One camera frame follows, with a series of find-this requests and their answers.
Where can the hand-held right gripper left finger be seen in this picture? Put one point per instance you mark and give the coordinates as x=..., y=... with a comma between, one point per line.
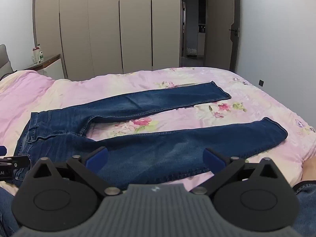
x=97, y=157

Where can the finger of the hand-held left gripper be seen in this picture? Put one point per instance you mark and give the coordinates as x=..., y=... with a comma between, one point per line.
x=2, y=150
x=22, y=162

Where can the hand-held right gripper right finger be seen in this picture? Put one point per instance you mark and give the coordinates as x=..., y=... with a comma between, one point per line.
x=212, y=159

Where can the blue denim pants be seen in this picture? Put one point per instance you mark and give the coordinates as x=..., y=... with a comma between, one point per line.
x=160, y=153

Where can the person's left leg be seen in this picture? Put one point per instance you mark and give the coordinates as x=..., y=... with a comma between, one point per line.
x=7, y=209

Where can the person's leg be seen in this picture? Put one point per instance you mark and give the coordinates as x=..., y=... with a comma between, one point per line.
x=7, y=209
x=307, y=202

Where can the pink floral blanket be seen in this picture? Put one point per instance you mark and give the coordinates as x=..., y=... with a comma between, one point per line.
x=74, y=91

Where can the grey padded headboard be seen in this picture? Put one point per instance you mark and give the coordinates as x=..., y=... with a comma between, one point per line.
x=4, y=59

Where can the white nightstand with wooden top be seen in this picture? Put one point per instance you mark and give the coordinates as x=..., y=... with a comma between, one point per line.
x=53, y=66

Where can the green labelled box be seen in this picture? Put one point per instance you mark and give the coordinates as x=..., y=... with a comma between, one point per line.
x=41, y=56

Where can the person's right leg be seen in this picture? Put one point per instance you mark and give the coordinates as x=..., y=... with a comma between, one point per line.
x=307, y=202

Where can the white hallway box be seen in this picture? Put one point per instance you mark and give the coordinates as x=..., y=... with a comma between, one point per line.
x=191, y=51

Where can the grey room door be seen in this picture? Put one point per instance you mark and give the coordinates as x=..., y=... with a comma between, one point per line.
x=219, y=29

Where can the beige wardrobe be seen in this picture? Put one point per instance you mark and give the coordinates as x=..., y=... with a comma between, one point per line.
x=103, y=27

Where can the black wall socket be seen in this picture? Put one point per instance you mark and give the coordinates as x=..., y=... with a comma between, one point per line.
x=261, y=83

